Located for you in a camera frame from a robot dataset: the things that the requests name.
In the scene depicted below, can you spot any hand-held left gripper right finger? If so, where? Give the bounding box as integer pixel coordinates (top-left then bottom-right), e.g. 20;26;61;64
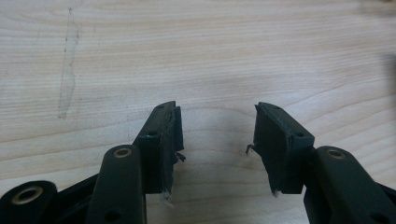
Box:
246;101;316;198

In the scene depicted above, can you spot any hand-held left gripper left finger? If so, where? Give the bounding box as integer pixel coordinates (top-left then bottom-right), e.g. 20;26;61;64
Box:
133;100;187;202

